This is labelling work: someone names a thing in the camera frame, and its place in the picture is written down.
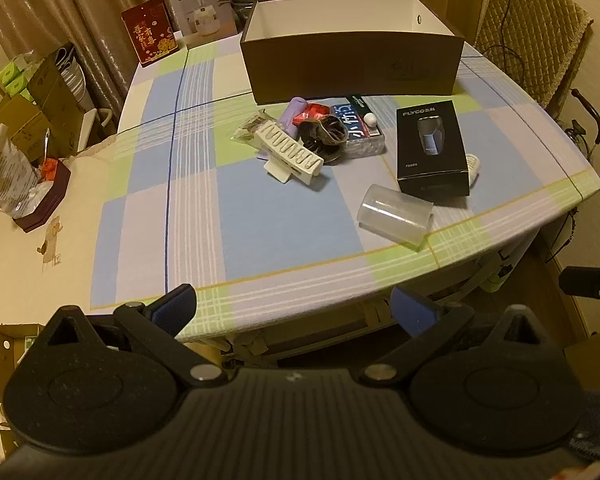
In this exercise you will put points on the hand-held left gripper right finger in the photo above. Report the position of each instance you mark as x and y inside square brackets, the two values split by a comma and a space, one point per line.
[412, 310]

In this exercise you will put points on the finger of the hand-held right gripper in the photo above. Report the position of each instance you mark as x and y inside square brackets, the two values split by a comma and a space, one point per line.
[590, 280]

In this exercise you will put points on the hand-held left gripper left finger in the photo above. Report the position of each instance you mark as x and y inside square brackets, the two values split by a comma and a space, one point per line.
[172, 307]

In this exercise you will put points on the clear plastic cup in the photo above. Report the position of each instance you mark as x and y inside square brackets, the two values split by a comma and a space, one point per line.
[395, 215]

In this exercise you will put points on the black shaver box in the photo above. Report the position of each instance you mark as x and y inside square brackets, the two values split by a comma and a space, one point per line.
[430, 170]

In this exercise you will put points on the blue tissue pack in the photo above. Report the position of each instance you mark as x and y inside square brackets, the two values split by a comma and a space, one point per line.
[352, 132]

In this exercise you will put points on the dark hair scrunchie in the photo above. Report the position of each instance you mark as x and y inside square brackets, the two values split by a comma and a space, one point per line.
[325, 132]

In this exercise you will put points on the green lip gel tube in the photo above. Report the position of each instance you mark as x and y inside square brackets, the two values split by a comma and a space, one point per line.
[356, 102]

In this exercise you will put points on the red snack packet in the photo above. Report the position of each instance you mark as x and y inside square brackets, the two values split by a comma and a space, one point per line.
[312, 111]

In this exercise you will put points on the brown cardboard storage box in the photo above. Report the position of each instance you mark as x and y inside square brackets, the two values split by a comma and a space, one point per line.
[350, 70]

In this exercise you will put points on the dark cloth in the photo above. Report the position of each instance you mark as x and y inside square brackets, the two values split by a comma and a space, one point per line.
[597, 420]

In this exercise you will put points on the cream printed cloth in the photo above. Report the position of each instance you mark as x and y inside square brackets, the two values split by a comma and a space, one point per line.
[30, 270]

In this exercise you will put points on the dark red wooden tray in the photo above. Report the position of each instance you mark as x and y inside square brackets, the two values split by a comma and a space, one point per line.
[42, 200]

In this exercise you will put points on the open cardboard box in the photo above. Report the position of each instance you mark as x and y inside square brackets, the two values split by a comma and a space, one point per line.
[5, 360]

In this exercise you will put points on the white ribbed hair clip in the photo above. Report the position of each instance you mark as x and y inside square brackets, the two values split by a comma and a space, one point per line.
[290, 152]

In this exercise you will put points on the quilted chair cover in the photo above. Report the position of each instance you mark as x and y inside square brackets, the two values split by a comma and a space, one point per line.
[530, 35]

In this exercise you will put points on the crumpled plastic bag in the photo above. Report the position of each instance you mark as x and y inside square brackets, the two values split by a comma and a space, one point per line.
[7, 170]

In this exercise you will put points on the purple tube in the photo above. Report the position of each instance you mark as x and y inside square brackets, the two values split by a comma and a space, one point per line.
[295, 110]

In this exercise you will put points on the pile of cardboard boxes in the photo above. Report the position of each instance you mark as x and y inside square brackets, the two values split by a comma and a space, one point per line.
[40, 95]

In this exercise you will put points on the red gift box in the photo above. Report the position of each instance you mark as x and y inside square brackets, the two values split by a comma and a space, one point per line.
[150, 35]

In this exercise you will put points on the light green packets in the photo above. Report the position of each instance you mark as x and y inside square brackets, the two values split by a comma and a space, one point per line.
[15, 75]

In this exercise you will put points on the white humidifier box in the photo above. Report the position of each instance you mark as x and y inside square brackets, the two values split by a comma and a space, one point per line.
[200, 5]

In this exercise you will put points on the beige curtain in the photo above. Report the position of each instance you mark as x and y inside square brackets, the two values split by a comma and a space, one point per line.
[95, 10]

